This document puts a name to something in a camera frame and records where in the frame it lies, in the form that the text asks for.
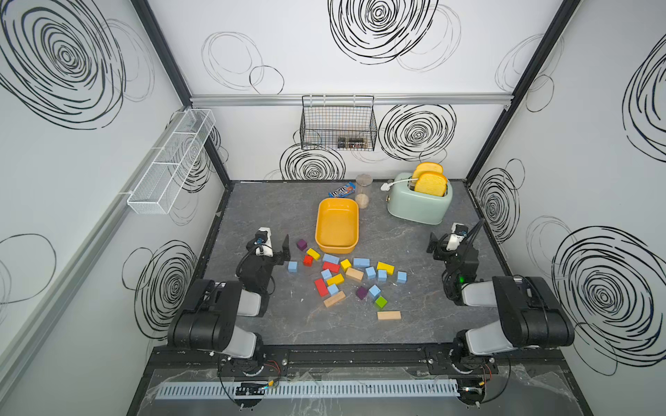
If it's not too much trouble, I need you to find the tan wooden block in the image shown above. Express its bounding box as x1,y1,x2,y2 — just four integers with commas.
377,311,402,321
345,267,364,282
324,291,346,308

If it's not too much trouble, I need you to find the long yellow block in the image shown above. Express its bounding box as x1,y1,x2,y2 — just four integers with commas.
326,274,344,286

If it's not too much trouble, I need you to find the tan wooden block centre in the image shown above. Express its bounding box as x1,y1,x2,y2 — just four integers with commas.
345,267,364,282

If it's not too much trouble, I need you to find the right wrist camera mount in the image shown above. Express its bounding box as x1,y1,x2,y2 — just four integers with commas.
446,223,469,251

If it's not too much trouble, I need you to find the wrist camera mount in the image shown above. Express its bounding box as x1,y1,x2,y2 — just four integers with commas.
254,227,273,258
446,223,469,251

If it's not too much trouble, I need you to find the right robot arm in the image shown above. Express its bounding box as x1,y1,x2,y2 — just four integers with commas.
427,220,575,374

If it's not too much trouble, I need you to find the purple cube lower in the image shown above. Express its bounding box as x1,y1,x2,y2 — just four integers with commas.
356,286,369,300

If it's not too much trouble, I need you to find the tan wooden block front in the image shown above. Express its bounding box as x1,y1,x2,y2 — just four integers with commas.
377,311,402,321

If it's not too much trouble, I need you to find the long blue block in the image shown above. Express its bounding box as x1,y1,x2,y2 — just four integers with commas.
353,258,370,269
323,254,340,265

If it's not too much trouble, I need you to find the yellow sponge toast back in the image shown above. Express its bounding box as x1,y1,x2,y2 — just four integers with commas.
412,162,443,180

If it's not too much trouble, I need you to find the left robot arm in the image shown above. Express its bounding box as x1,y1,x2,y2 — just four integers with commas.
166,227,291,376

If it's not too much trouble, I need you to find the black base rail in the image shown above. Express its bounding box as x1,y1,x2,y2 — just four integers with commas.
143,343,566,377

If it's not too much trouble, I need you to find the white slotted cable duct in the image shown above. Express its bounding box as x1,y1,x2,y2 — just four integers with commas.
155,380,460,400

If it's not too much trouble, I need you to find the yellow block right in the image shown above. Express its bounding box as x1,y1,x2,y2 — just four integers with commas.
376,262,395,276

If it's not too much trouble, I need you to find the long blue block centre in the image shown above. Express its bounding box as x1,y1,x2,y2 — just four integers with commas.
353,258,370,269

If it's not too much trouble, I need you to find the clear plastic jar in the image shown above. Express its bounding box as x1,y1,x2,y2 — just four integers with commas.
355,173,373,209

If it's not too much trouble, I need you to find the mint green toaster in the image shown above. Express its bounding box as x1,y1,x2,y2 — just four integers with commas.
387,173,454,225

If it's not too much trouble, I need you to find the long red block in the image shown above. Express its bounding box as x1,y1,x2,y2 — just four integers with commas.
314,278,330,297

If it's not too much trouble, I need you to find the green cube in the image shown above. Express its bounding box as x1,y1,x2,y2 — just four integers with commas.
375,296,388,310

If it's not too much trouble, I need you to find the red flat block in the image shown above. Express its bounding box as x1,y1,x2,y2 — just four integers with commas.
323,262,340,274

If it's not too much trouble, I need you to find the yellow plastic tub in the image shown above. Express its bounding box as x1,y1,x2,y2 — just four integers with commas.
315,198,359,254

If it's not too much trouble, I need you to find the black wire basket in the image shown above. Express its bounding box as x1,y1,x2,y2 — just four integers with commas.
299,95,378,151

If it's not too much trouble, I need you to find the long blue block left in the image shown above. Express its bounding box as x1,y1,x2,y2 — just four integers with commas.
323,254,340,265

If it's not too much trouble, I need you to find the blue candy packet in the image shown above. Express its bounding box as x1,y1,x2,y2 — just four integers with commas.
328,182,357,198

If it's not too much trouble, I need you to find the tan wooden block lower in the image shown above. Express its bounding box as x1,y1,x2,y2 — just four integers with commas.
324,291,346,308

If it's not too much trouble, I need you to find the yellow sponge toast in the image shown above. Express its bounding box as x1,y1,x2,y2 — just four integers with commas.
412,162,443,180
414,172,449,197

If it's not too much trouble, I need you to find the small yellow cube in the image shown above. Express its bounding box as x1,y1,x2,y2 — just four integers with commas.
340,259,352,271

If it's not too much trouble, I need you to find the white wire shelf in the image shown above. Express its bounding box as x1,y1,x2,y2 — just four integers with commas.
128,109,215,215

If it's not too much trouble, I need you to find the yellow sponge toast front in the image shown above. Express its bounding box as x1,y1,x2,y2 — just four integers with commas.
414,172,449,197

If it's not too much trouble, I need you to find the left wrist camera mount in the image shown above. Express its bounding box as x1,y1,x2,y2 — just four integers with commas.
254,227,273,258

